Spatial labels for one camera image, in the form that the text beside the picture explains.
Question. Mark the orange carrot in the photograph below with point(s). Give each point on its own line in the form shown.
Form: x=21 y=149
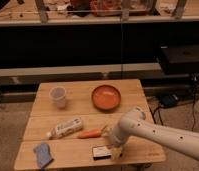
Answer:
x=94 y=133

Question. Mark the white glue bottle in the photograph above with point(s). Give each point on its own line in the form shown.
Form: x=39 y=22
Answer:
x=65 y=128

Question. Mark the white ceramic cup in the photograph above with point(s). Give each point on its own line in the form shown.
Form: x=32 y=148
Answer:
x=58 y=96

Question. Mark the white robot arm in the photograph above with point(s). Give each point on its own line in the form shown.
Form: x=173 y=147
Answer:
x=133 y=123

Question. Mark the blue sponge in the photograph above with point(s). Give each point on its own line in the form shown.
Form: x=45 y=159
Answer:
x=43 y=156

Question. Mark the black and white eraser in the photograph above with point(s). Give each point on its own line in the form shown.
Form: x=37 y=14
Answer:
x=101 y=152

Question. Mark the wooden folding table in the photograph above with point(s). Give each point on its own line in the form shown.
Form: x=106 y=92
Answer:
x=72 y=152

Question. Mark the black box on shelf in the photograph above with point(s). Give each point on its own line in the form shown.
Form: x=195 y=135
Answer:
x=179 y=59

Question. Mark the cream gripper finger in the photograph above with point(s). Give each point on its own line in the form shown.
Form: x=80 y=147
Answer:
x=116 y=152

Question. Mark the orange bowl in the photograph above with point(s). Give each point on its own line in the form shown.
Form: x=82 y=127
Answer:
x=106 y=97

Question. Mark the long metal shelf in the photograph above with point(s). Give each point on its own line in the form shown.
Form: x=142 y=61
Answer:
x=16 y=75

